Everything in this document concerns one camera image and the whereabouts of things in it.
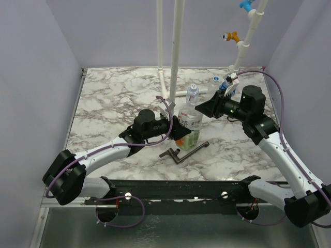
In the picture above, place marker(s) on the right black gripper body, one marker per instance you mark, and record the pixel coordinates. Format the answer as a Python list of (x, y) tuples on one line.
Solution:
[(216, 103)]

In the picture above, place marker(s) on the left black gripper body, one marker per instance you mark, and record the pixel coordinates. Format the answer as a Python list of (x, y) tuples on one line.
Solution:
[(174, 134)]

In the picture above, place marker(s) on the green orange label bottle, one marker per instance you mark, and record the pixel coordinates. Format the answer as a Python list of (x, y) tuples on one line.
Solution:
[(191, 119)]

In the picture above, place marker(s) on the clear plastic bottle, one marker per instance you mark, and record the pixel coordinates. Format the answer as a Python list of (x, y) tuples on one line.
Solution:
[(211, 89)]

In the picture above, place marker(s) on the purple label plastic bottle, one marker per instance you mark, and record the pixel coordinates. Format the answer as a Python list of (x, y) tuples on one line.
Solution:
[(192, 96)]

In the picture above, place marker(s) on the blue label plastic bottle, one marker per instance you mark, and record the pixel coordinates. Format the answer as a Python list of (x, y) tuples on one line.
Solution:
[(224, 86)]

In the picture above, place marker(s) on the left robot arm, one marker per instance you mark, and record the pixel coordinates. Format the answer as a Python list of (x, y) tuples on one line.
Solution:
[(67, 178)]

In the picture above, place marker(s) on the white PVC pipe stand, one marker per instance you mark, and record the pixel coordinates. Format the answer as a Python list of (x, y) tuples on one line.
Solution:
[(178, 20)]

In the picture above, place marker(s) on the orange nozzle fitting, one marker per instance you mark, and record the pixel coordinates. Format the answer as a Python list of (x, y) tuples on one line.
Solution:
[(231, 36)]

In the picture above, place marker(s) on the white PVC pipe tree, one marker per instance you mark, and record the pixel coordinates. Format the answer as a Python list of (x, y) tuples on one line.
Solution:
[(255, 16)]

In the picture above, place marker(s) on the blue pipe fitting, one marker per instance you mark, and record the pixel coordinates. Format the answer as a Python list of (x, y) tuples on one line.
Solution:
[(246, 4)]

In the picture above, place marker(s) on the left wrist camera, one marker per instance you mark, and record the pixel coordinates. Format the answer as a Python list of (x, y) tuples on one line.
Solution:
[(166, 107)]

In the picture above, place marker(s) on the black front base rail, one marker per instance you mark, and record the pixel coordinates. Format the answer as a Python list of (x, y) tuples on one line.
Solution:
[(160, 197)]

